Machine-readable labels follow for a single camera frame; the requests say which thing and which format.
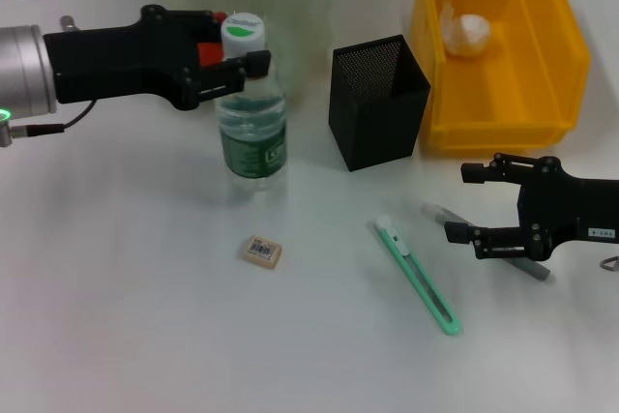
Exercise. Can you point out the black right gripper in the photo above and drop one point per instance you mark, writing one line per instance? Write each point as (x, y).
(570, 210)

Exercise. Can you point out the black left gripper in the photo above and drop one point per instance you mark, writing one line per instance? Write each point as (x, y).
(121, 65)

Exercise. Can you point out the orange fruit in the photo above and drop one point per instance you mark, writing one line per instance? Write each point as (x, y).
(209, 52)

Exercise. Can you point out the clear green-label water bottle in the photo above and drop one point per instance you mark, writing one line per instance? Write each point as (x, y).
(251, 132)

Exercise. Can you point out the pale green glass fruit bowl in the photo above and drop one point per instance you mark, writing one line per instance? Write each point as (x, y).
(300, 21)

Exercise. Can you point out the green utility knife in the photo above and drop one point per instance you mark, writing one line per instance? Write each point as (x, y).
(425, 287)

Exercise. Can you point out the grey pen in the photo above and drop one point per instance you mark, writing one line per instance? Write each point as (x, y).
(537, 270)

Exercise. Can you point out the black mesh pen holder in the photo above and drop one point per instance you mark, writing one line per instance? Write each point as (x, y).
(377, 132)

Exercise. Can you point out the beige eraser with barcode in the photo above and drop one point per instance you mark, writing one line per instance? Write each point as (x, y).
(261, 251)

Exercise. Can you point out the yellow plastic bin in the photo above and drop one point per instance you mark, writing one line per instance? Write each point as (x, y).
(532, 94)

